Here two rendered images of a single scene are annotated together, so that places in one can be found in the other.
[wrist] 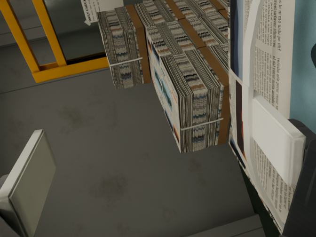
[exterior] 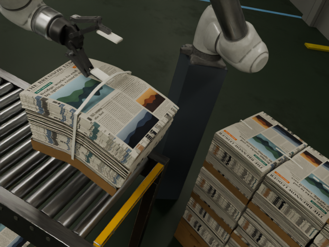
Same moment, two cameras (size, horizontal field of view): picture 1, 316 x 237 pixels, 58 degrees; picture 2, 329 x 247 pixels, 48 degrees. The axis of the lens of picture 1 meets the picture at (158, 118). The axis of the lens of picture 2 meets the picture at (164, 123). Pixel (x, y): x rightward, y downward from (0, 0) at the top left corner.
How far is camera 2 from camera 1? 1.10 m
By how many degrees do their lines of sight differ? 79
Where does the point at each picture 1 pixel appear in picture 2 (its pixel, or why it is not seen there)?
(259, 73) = (125, 101)
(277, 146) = (96, 71)
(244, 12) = (129, 119)
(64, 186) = not seen: outside the picture
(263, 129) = (102, 75)
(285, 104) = (114, 91)
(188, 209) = not seen: outside the picture
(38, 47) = not seen: outside the picture
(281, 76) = (112, 95)
